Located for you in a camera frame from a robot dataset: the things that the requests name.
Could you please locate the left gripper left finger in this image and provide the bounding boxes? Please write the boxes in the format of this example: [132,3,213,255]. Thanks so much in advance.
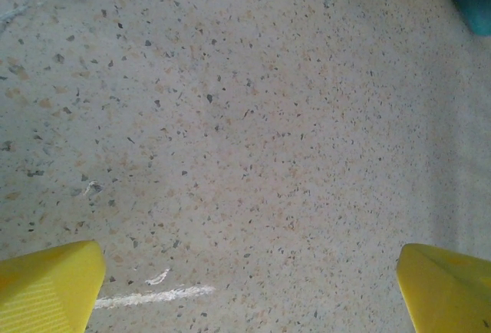
[0,240,107,333]

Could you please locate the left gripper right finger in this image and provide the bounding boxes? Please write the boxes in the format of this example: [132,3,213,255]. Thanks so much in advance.
[397,243,491,333]

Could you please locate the teal plastic container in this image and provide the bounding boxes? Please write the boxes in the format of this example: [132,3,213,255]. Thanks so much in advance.
[444,0,491,37]

